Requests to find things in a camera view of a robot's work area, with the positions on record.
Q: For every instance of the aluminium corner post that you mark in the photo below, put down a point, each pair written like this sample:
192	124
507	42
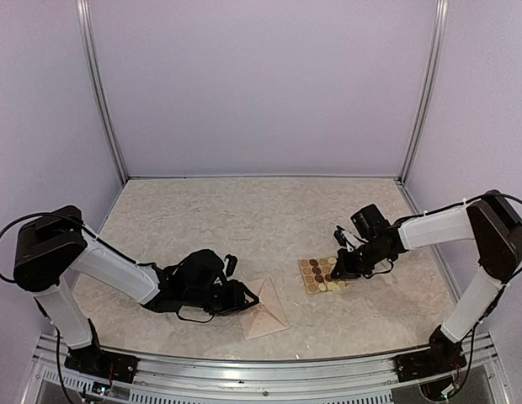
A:
427	90
97	83

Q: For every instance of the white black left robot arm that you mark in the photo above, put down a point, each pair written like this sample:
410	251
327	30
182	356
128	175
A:
52	243

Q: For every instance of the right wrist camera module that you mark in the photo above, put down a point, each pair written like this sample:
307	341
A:
347	239

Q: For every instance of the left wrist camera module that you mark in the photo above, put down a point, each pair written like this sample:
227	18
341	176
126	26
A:
230	263

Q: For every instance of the left aluminium corner post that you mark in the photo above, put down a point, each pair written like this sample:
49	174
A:
97	83

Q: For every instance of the right aluminium corner post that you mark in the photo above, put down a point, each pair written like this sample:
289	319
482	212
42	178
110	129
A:
427	90

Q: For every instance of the front aluminium frame rail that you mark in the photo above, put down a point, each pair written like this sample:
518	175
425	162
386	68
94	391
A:
171	379

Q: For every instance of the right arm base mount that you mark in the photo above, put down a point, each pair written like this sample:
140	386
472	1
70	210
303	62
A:
442	355

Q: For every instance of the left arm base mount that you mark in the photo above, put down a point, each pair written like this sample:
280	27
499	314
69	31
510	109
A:
95	361

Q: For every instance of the round sticker seal sheet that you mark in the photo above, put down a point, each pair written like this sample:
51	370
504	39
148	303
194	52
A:
316	275

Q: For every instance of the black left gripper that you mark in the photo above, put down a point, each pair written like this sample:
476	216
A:
236	299

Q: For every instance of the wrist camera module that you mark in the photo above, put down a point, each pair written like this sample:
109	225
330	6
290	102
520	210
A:
347	239
230	263

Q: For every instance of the translucent pink envelope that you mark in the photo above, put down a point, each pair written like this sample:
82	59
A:
266	317

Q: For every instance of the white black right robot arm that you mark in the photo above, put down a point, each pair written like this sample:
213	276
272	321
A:
479	241

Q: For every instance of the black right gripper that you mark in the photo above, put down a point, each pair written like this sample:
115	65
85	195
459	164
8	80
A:
346	270

